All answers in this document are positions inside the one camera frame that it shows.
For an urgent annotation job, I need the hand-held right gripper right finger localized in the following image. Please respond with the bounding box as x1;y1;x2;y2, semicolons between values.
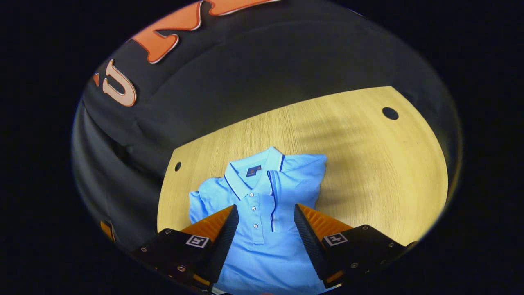
294;204;418;289

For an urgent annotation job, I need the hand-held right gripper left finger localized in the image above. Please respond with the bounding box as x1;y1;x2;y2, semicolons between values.
131;204;240;293

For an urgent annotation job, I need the light blue polo T-shirt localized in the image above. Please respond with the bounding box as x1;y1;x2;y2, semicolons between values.
188;146;328;295

